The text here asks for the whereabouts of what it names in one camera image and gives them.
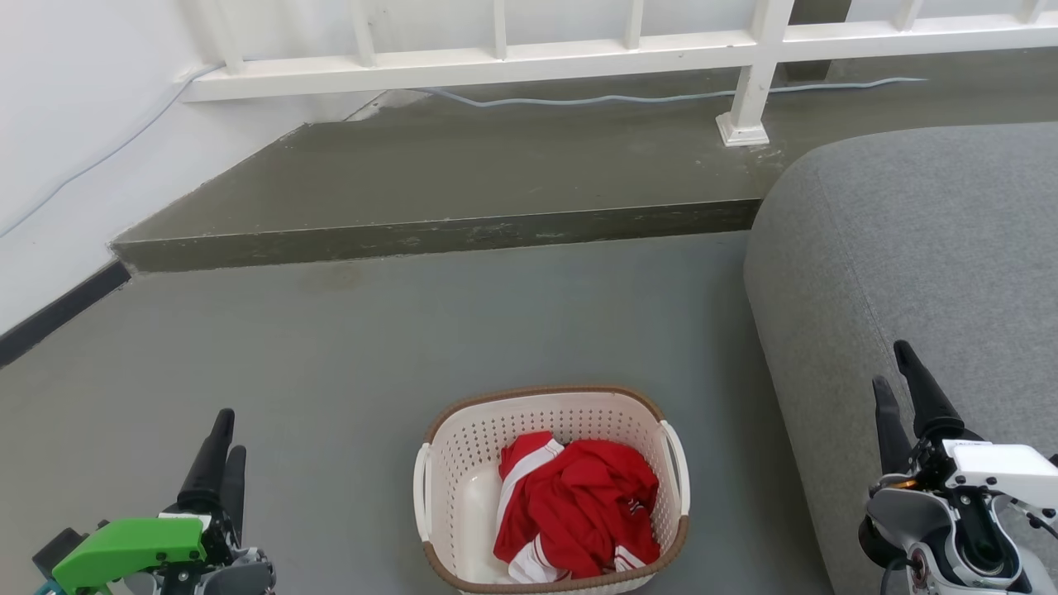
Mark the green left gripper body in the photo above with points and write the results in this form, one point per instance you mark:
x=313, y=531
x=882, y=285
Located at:
x=132, y=547

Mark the raised grey concrete step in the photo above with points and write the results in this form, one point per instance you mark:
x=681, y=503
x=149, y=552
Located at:
x=463, y=178

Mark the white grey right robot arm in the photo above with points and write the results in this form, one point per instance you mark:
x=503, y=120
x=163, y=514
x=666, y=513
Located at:
x=950, y=537

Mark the white perforated plastic laundry basket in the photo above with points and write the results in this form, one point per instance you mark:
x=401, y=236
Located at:
x=471, y=463

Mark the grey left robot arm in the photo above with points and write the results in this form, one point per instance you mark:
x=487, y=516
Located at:
x=235, y=577

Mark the grey fabric sofa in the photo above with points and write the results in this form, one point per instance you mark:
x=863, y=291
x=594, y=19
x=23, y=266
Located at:
x=909, y=248

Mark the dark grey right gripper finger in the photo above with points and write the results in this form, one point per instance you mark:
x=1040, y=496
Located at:
x=891, y=430
x=926, y=392

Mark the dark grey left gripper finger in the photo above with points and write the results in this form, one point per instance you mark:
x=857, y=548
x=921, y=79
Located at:
x=235, y=483
x=211, y=463

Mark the red and white garment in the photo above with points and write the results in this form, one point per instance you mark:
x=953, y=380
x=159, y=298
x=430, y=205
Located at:
x=579, y=504

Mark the black baseboard strip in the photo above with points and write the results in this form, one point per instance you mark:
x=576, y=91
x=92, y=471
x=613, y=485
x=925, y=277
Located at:
x=58, y=312

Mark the white metal railing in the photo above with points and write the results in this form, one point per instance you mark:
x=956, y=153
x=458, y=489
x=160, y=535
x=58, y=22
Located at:
x=496, y=62

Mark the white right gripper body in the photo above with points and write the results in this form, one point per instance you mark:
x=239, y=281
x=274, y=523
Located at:
x=1004, y=469

